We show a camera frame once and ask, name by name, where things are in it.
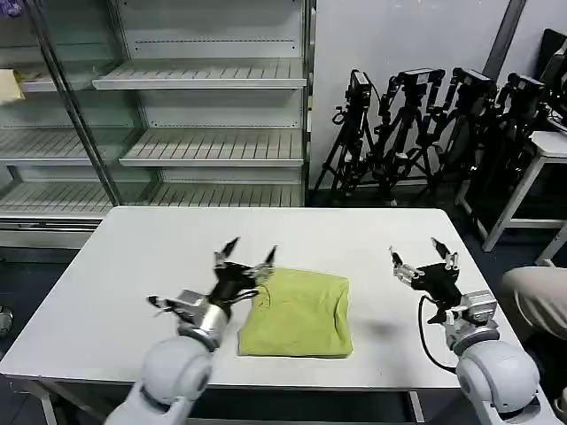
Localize white side table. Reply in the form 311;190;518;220
454;129;567;267

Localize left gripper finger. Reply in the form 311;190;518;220
245;245;278;282
214;237;240;269

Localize white work table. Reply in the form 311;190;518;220
0;205;528;425

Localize yellow-green shirt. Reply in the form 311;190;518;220
237;266;354;359

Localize grey caster wheel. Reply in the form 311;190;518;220
0;304;15;341

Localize yellow paper sheet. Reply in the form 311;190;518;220
0;68;28;106

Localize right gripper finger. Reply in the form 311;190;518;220
388;246;418;282
431;237;460;272

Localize glass-fronted metal shelf rack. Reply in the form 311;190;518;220
0;0;318;262

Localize purple item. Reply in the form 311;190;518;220
0;0;28;19

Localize black camera tripod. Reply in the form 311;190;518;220
495;71;555;222
313;69;378;205
442;66;504;213
374;67;447;207

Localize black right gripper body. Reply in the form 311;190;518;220
411;261;462;308

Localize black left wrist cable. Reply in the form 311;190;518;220
146;294;181;319

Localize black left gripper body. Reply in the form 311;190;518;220
211;261;260;307

